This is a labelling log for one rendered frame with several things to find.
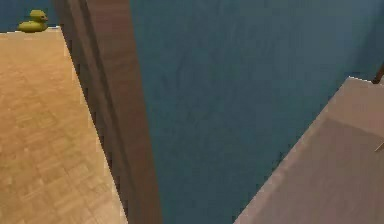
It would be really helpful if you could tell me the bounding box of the yellow rubber duck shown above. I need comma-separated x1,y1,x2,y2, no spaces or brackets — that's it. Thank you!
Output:
17,9,50,34

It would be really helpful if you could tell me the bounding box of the brown wooden furniture leg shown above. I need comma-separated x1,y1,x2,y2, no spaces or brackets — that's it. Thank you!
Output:
372,63,384,85

